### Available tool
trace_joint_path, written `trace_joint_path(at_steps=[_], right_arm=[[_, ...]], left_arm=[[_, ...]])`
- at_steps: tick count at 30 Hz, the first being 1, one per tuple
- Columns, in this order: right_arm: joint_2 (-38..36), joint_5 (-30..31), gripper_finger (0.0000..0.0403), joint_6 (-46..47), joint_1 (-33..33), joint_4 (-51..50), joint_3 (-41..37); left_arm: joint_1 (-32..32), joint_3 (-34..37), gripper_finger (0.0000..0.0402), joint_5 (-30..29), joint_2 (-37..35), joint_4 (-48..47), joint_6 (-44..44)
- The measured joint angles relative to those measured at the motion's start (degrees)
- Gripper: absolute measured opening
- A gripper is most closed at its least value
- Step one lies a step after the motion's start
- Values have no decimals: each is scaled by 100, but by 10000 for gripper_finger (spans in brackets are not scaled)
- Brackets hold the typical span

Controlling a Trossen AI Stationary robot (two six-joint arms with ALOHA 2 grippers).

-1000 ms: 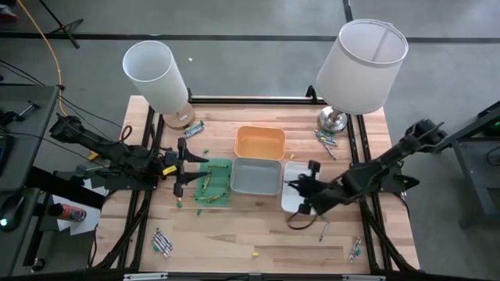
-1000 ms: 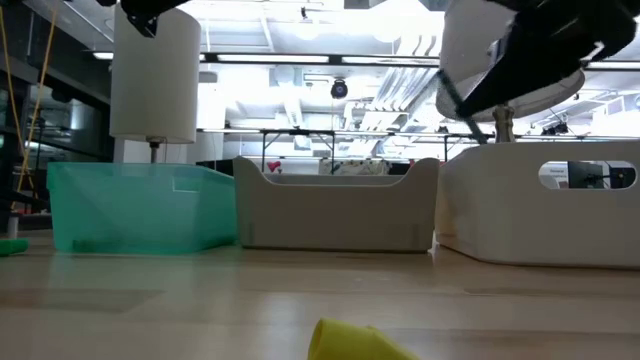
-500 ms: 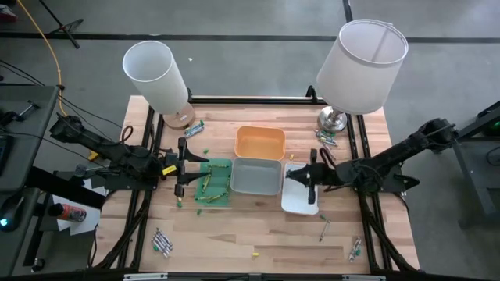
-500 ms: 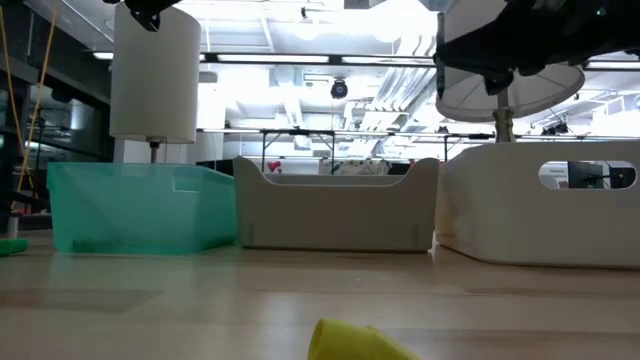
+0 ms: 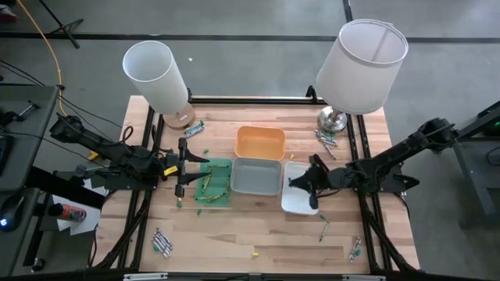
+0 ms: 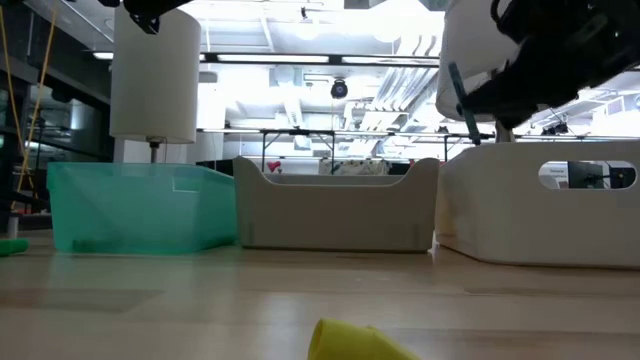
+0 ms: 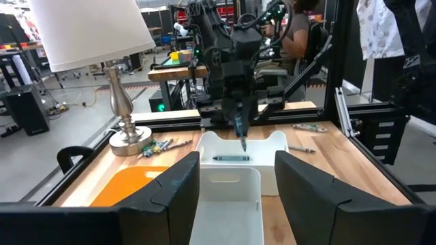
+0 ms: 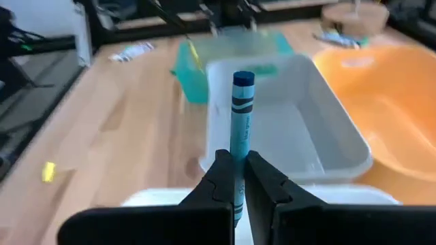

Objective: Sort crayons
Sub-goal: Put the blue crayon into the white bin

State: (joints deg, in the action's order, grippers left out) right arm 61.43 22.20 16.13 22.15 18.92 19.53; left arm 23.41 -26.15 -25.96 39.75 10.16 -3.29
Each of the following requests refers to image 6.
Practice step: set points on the black folding table frame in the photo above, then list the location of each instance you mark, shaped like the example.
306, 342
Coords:
300, 132
450, 136

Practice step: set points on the cylinder shade wooden base lamp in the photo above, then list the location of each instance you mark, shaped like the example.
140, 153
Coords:
155, 85

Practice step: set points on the black background equipment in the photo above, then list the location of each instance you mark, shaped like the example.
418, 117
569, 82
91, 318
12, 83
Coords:
555, 129

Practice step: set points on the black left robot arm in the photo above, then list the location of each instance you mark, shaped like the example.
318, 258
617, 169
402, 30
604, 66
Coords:
109, 2

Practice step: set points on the black computer monitor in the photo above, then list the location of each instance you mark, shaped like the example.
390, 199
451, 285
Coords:
585, 175
621, 177

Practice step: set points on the patterned white cloth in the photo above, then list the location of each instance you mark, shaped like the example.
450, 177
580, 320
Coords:
355, 166

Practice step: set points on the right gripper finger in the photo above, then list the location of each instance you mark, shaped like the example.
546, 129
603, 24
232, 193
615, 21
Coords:
515, 95

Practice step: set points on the cone shade chrome base lamp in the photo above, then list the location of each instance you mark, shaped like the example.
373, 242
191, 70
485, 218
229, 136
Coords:
465, 45

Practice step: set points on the small red object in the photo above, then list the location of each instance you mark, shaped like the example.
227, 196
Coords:
273, 166

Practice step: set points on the grey plastic bin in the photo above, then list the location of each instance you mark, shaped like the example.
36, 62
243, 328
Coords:
335, 215

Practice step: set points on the white upright post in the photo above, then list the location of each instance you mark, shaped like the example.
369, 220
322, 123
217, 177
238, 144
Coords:
12, 226

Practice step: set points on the green translucent plastic bin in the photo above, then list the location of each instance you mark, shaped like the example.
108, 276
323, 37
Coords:
140, 210

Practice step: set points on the small green crayon piece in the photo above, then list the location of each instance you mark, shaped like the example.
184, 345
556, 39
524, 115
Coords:
12, 247

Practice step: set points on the black hanging camera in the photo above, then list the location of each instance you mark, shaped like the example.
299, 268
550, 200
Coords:
339, 89

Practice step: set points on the yellow crayon piece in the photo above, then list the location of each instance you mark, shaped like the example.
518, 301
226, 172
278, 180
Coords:
350, 345

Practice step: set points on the teal crayon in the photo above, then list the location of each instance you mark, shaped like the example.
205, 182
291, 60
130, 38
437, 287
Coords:
462, 100

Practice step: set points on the white plastic bin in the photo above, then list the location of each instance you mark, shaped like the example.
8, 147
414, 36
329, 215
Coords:
500, 215

